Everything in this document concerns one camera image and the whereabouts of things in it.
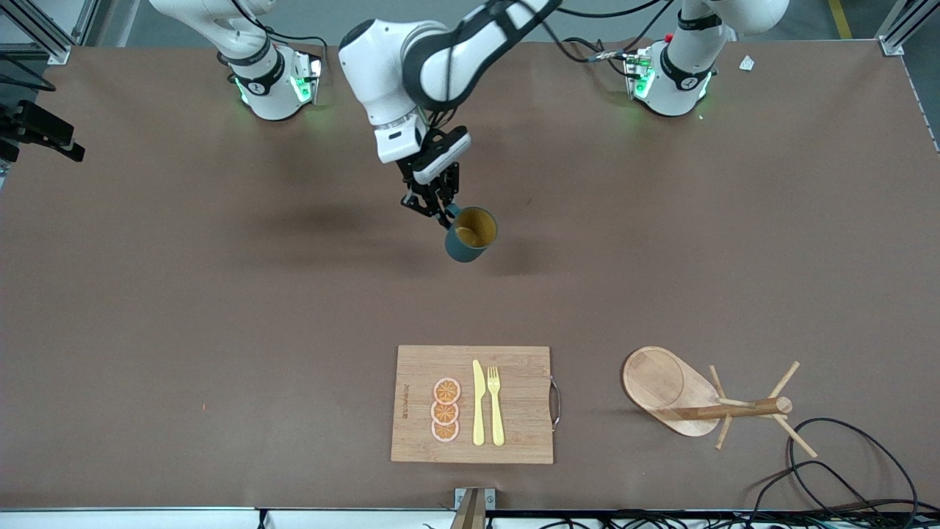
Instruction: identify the yellow plastic fork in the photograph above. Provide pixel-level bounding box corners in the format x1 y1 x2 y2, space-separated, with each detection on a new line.
488 366 506 447

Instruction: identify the white table edge rail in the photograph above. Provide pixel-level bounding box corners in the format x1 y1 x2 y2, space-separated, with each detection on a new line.
0 507 460 529

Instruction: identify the black right base cable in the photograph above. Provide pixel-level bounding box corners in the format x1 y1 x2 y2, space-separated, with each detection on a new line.
266 26 329 93

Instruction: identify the black base cable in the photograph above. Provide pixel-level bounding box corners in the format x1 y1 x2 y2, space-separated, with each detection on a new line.
562 37 625 54
266 26 329 93

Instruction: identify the bamboo cutting board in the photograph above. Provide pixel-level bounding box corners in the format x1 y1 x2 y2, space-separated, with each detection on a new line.
390 345 563 465

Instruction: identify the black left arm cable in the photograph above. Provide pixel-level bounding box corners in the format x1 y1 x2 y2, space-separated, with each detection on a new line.
543 0 651 63

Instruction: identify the black cable on table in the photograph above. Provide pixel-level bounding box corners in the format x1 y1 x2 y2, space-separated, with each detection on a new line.
749 417 920 515

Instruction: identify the black cable bundle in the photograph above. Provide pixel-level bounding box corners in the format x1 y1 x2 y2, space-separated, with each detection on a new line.
507 505 940 529

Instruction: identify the yellow plastic knife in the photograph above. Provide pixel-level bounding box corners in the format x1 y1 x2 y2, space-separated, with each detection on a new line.
472 359 486 447

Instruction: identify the black left base cable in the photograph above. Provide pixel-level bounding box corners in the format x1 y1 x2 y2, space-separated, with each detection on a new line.
562 37 625 54

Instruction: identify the aluminium frame post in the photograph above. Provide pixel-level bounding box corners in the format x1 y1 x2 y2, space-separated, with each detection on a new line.
878 0 940 57
0 0 100 65

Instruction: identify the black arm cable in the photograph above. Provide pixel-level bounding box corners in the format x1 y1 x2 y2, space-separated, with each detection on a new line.
543 0 651 63
0 51 57 93

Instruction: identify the metal table edge bracket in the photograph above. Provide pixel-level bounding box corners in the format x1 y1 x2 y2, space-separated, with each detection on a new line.
449 487 497 529

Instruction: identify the dark teal cup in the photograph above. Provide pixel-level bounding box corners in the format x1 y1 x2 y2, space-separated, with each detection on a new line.
444 204 498 264

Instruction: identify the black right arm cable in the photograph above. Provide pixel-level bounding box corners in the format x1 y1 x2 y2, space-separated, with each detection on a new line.
0 51 57 93

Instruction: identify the wooden cup rack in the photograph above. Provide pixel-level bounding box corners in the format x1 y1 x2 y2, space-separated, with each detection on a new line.
622 346 818 458

